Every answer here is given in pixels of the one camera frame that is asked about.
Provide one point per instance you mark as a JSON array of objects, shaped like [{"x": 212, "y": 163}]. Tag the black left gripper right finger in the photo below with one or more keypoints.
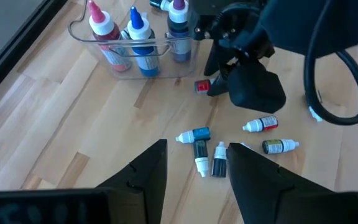
[{"x": 259, "y": 193}]

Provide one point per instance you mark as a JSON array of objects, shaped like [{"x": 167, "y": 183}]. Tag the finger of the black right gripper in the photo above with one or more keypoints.
[
  {"x": 216, "y": 62},
  {"x": 256, "y": 90}
]

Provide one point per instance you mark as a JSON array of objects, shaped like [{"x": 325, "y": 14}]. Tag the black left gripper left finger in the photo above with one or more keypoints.
[{"x": 148, "y": 186}]

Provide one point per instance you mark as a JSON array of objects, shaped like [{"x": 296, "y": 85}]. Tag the small red food coloring bottle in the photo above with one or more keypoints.
[
  {"x": 202, "y": 87},
  {"x": 267, "y": 123}
]

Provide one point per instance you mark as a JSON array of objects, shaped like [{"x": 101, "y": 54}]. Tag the large purple food coloring bottle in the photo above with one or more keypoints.
[{"x": 179, "y": 46}]

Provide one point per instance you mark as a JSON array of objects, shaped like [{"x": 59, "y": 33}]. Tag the small olive food coloring bottle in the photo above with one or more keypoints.
[{"x": 273, "y": 147}]

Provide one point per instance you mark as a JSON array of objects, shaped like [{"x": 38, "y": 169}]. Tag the small black food coloring bottle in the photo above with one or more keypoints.
[
  {"x": 219, "y": 165},
  {"x": 200, "y": 152}
]

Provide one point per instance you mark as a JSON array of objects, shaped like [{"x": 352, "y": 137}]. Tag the clear plastic bin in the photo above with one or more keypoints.
[{"x": 166, "y": 70}]

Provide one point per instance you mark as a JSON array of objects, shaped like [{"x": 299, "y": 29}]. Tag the large blue food coloring bottle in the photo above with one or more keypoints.
[{"x": 148, "y": 62}]

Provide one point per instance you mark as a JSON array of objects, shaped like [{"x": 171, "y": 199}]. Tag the small teal food coloring bottle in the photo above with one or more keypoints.
[{"x": 200, "y": 134}]

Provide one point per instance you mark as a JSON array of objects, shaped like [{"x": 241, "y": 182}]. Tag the small dark food coloring bottle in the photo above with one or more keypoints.
[{"x": 160, "y": 3}]

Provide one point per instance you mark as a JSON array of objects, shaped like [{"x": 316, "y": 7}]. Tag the large red food coloring bottle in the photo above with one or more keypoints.
[{"x": 102, "y": 26}]

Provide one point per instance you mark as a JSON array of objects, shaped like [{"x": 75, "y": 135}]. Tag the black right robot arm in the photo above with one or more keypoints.
[{"x": 322, "y": 25}]

